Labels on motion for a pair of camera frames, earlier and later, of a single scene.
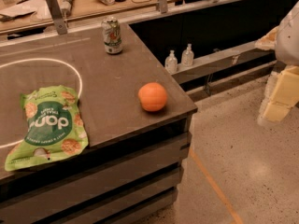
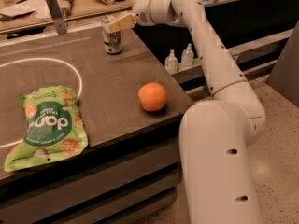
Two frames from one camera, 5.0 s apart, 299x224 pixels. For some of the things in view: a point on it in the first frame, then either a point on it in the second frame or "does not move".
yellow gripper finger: (284, 95) to (145, 14)
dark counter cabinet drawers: (132, 178) does not move
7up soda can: (111, 34) does not move
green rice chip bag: (53, 126) does not move
